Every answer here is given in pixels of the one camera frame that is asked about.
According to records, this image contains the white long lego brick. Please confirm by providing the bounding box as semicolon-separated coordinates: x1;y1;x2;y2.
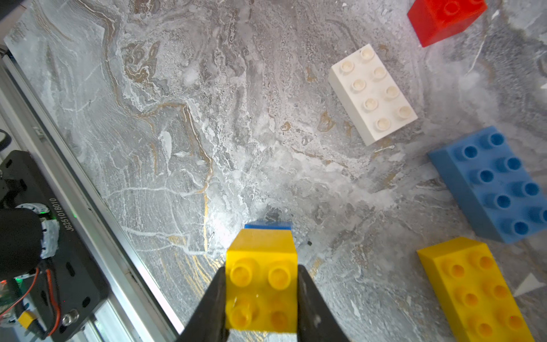
328;44;418;146

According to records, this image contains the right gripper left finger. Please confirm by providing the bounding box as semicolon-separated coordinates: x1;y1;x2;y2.
176;266;229;342

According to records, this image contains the blue square lego brick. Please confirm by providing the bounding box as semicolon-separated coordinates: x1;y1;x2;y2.
244;220;292;231

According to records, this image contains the red square lego brick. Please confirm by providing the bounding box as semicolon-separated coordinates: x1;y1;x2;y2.
407;0;488;48

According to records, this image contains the yellow square lego brick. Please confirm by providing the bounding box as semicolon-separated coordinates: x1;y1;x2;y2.
225;228;298;333

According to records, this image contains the aluminium mounting rail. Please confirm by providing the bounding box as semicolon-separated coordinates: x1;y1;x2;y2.
1;54;182;341

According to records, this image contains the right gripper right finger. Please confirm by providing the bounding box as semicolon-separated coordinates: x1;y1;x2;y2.
296;264;350;342

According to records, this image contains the yellow long lego brick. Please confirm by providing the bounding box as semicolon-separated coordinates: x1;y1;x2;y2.
417;237;534;341

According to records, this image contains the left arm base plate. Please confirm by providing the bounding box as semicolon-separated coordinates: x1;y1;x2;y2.
1;150;109;341

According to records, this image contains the light blue long lego brick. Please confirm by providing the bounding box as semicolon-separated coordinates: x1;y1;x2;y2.
428;126;546;244

